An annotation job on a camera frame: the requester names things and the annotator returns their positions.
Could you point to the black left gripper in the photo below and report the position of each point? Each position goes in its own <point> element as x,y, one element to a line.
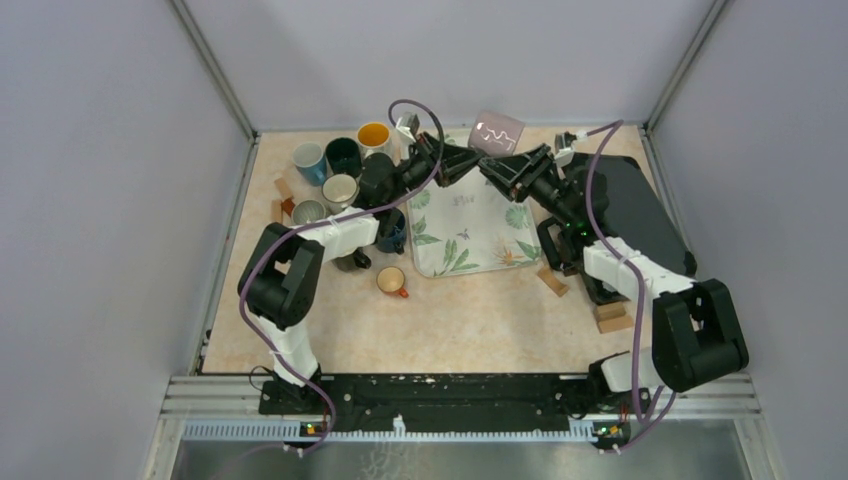
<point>453,159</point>

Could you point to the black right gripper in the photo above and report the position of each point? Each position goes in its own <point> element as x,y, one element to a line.
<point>512,172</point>

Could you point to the lilac mug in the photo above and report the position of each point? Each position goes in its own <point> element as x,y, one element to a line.
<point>495,134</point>

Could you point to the navy blue mug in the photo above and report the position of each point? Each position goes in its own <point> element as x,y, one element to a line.
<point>392,232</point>

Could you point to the dark green mug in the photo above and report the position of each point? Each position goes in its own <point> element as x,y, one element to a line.
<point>344,157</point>

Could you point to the white ribbed mug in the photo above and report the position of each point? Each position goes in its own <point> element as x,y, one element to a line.
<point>340,192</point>

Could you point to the small orange cup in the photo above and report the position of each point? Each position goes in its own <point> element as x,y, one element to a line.
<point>391,281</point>

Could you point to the black octagonal mug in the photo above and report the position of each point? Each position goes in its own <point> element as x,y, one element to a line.
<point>356,260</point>

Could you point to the light blue dotted mug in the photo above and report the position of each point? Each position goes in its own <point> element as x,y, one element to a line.
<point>310,162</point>

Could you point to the grey striped mug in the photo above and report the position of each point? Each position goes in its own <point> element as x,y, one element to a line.
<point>308,212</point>

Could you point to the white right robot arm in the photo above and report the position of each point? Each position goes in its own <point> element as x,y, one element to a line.
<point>688,333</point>

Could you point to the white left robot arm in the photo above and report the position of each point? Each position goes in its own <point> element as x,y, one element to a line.
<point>278,285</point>

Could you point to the floral white serving tray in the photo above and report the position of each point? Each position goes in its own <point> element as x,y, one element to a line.
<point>469,227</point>

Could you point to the light wooden block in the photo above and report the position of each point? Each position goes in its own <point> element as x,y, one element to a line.
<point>548,277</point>

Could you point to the black poker chip case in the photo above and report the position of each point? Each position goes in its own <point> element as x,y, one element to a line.
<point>634,213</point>

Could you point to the reddish brown wooden block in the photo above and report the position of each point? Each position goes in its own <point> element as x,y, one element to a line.
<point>288,206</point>

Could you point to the tan wooden block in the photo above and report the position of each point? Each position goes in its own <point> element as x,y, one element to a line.
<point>283,188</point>

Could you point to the stacked wooden blocks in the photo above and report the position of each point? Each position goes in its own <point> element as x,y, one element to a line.
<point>612,317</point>

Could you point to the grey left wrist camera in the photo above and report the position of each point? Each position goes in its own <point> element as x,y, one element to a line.
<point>407,127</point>

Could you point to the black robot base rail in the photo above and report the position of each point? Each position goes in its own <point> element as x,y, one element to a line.
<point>445,403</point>

